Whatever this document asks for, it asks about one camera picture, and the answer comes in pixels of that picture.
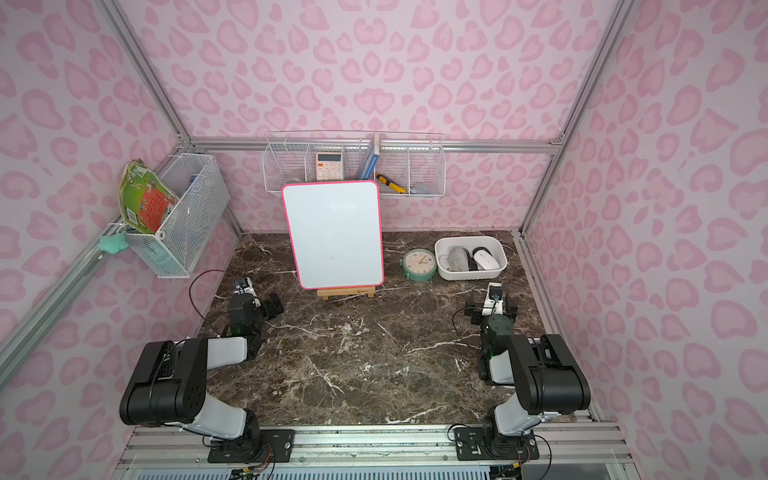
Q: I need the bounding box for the white computer mouse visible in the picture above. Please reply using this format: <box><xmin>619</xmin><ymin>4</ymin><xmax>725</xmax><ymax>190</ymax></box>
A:
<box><xmin>472</xmin><ymin>247</ymin><xmax>500</xmax><ymax>270</ymax></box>

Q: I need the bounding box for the grey computer mouse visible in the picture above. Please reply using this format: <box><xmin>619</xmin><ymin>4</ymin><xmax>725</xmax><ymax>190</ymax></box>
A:
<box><xmin>446</xmin><ymin>246</ymin><xmax>470</xmax><ymax>272</ymax></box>

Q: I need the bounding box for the white storage box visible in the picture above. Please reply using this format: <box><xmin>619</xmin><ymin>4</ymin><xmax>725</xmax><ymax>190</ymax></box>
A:
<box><xmin>434</xmin><ymin>236</ymin><xmax>508</xmax><ymax>281</ymax></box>

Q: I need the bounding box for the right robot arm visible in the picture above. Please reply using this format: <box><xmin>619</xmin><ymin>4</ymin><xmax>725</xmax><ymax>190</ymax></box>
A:
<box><xmin>467</xmin><ymin>282</ymin><xmax>591</xmax><ymax>459</ymax></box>

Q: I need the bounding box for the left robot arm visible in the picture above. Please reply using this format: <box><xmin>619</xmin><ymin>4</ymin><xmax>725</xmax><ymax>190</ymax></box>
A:
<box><xmin>119</xmin><ymin>277</ymin><xmax>284</xmax><ymax>463</ymax></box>

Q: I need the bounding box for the white mesh side basket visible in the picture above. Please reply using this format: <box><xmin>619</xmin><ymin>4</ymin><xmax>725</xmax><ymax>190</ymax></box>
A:
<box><xmin>125</xmin><ymin>153</ymin><xmax>230</xmax><ymax>279</ymax></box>

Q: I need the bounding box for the green round clock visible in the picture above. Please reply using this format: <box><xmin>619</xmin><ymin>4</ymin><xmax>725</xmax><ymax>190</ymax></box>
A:
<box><xmin>401</xmin><ymin>248</ymin><xmax>437</xmax><ymax>282</ymax></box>

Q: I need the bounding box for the pink framed whiteboard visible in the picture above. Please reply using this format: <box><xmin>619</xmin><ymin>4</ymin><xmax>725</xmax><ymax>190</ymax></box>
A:
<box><xmin>281</xmin><ymin>181</ymin><xmax>385</xmax><ymax>290</ymax></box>

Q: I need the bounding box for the wooden whiteboard stand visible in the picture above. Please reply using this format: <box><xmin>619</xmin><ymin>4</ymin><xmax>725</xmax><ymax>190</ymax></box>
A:
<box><xmin>316</xmin><ymin>286</ymin><xmax>376</xmax><ymax>300</ymax></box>

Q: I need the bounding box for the green snack bag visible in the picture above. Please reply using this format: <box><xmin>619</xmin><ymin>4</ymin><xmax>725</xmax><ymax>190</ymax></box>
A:
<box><xmin>119</xmin><ymin>159</ymin><xmax>179</xmax><ymax>234</ymax></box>

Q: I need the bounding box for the pink calculator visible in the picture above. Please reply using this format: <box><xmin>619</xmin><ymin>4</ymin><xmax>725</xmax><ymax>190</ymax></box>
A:
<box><xmin>315</xmin><ymin>152</ymin><xmax>344</xmax><ymax>182</ymax></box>

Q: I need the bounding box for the yellow utility knife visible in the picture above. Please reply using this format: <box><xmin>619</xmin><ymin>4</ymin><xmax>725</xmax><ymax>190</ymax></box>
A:
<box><xmin>376</xmin><ymin>173</ymin><xmax>408</xmax><ymax>194</ymax></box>

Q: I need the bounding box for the blue book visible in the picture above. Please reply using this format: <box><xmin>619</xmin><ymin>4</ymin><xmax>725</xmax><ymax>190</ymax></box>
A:
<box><xmin>355</xmin><ymin>133</ymin><xmax>380</xmax><ymax>180</ymax></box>

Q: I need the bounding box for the green wall hook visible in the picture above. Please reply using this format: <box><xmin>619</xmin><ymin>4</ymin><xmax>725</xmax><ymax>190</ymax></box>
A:
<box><xmin>97</xmin><ymin>232</ymin><xmax>130</xmax><ymax>255</ymax></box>

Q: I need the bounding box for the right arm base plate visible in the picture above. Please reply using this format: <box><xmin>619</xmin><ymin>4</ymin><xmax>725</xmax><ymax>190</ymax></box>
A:
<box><xmin>448</xmin><ymin>425</ymin><xmax>540</xmax><ymax>462</ymax></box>

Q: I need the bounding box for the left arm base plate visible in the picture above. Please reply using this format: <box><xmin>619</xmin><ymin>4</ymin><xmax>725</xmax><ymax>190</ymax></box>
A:
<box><xmin>207</xmin><ymin>429</ymin><xmax>296</xmax><ymax>465</ymax></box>

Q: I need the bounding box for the white wire rear basket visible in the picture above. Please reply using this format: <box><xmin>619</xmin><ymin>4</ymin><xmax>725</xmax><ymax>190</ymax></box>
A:
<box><xmin>261</xmin><ymin>130</ymin><xmax>448</xmax><ymax>200</ymax></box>

